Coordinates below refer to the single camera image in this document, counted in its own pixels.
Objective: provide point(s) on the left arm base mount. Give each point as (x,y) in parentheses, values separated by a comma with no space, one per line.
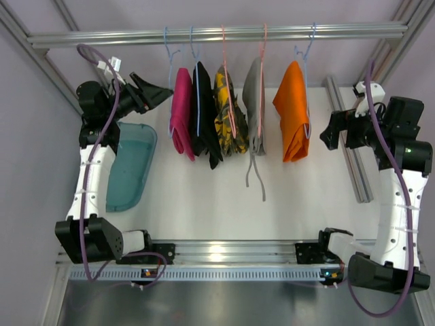
(159,256)

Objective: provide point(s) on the pink trousers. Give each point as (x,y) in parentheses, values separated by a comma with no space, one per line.
(180,114)

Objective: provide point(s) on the blue hanger with orange trousers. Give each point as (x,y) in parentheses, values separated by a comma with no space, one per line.
(304,55)

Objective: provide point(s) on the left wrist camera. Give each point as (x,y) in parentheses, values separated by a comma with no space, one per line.
(108,69)

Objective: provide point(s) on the teal plastic bin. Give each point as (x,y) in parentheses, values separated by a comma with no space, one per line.
(130,169)

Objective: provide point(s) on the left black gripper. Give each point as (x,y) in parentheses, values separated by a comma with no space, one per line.
(139,98)

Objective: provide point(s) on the grey trousers with drawstrings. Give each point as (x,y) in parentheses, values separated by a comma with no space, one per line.
(251,96)

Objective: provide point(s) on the orange trousers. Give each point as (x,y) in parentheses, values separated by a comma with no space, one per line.
(290,103)

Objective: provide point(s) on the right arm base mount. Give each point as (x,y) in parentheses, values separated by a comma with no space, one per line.
(308,253)

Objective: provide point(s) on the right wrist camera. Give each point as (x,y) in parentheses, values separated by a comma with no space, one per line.
(360,90)

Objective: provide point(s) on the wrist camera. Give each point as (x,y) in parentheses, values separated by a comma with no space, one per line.
(108,69)
(360,90)

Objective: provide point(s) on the light blue wire hanger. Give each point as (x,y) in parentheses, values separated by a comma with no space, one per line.
(170,55)

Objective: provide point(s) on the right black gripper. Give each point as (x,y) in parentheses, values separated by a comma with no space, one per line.
(340,124)

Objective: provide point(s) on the aluminium hanging rail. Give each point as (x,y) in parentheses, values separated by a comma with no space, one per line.
(370,30)

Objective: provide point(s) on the pink hanger with camouflage trousers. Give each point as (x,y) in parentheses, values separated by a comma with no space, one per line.
(230,111)

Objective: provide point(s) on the slotted grey cable duct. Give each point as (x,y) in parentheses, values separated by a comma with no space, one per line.
(172,273)

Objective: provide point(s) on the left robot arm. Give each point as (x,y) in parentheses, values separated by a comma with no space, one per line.
(86,235)

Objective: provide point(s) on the pink hanger with grey trousers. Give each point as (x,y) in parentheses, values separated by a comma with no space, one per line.
(261,105)

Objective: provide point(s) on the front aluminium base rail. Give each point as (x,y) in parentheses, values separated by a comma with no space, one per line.
(207,253)

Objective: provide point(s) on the black trousers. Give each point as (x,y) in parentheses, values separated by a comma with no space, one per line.
(207,142)

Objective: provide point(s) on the camouflage trousers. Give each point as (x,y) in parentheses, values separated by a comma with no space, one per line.
(228,144)

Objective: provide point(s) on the blue hanger with black trousers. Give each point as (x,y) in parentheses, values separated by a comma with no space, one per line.
(196,56)

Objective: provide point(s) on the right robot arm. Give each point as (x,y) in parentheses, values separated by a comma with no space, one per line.
(404,166)

